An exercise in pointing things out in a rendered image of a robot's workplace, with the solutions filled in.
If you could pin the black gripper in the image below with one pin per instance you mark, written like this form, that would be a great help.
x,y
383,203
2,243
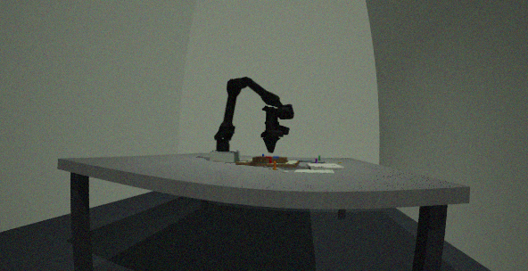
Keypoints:
x,y
271,134

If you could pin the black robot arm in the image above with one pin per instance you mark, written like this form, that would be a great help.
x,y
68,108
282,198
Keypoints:
x,y
234,86

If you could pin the cream rectangular card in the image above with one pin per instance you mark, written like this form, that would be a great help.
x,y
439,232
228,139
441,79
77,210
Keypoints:
x,y
319,166

